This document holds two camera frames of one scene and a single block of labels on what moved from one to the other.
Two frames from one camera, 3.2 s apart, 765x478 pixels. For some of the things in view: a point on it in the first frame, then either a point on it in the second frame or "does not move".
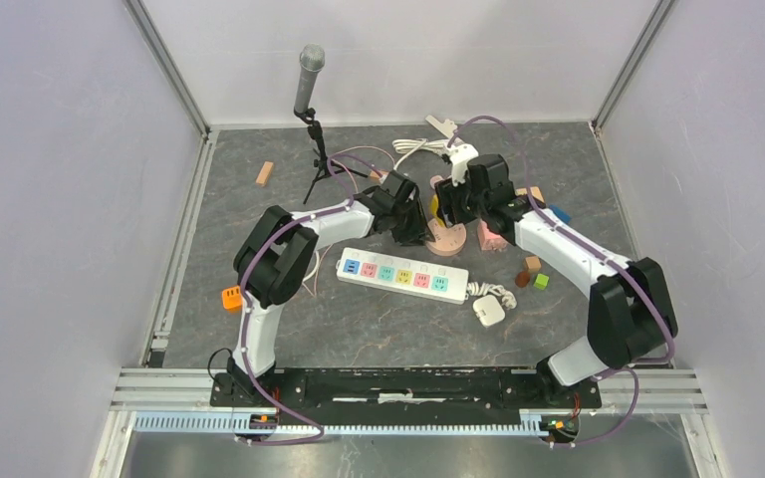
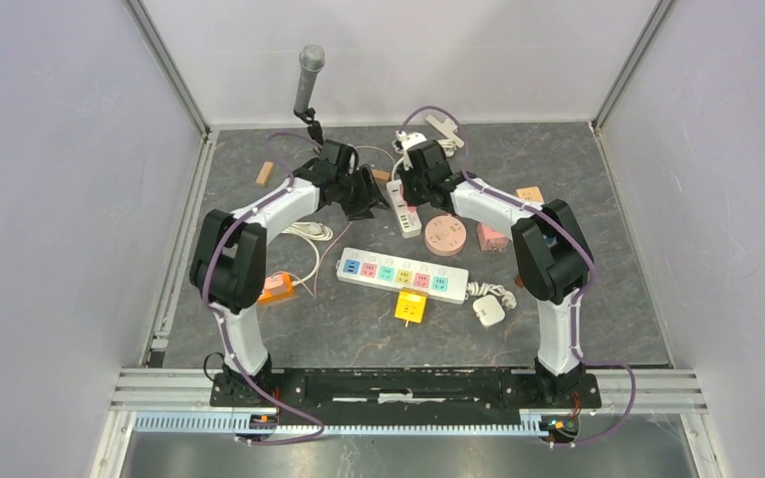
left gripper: [419, 230] -> [371, 195]
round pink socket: [447, 240] does not move
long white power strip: [401, 276] does not move
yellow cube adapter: [434, 205] -> [411, 305]
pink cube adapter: [490, 240] does not move
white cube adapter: [488, 311] does not move
